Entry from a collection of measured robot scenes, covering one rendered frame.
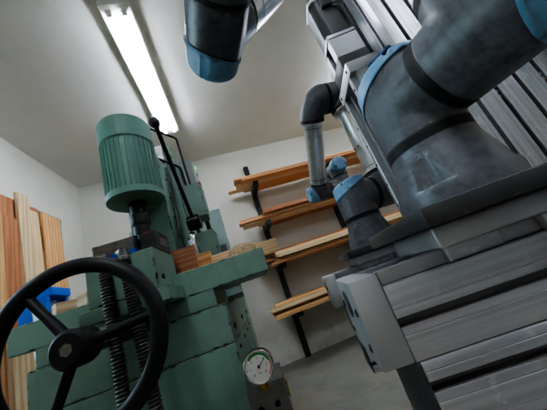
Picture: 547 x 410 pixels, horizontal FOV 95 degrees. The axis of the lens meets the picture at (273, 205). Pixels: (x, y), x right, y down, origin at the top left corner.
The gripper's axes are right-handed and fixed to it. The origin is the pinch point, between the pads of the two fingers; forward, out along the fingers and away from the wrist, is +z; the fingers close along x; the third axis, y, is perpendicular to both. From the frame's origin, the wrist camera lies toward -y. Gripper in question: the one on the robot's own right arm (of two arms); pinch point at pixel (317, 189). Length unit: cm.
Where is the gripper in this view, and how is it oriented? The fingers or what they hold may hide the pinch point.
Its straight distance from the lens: 151.4
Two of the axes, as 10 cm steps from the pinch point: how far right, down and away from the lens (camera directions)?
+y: 4.5, 8.5, -2.7
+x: 8.9, -3.9, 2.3
